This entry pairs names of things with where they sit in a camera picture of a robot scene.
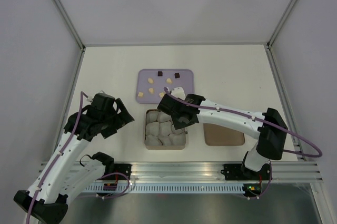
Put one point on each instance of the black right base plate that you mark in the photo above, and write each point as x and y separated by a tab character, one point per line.
238	172

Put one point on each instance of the beige tin lid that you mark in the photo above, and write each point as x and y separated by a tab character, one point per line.
219	136

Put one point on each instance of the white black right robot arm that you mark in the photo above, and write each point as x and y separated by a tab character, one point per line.
267	128

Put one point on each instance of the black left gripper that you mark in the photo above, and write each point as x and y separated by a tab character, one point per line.
122	119

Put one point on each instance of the white slotted cable duct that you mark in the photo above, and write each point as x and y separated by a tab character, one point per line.
175	188

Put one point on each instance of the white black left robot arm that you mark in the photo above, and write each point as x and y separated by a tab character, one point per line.
49	197

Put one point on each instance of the aluminium frame post left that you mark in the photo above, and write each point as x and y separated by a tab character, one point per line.
69	24

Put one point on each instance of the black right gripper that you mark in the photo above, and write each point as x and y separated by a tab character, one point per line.
177	125

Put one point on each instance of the beige tin box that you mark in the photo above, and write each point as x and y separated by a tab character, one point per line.
163	134

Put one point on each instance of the lilac plastic tray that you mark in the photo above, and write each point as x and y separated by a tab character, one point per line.
186	82

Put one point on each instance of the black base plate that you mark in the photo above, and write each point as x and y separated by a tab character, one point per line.
124	168
238	172

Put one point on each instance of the aluminium mounting rail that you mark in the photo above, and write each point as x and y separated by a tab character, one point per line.
197	172

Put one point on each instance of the aluminium frame post right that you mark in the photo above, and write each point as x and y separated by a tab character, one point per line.
286	14

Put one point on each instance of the aluminium frame post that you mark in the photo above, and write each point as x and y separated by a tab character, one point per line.
69	24
286	14

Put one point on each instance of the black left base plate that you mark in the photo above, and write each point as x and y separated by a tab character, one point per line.
124	168

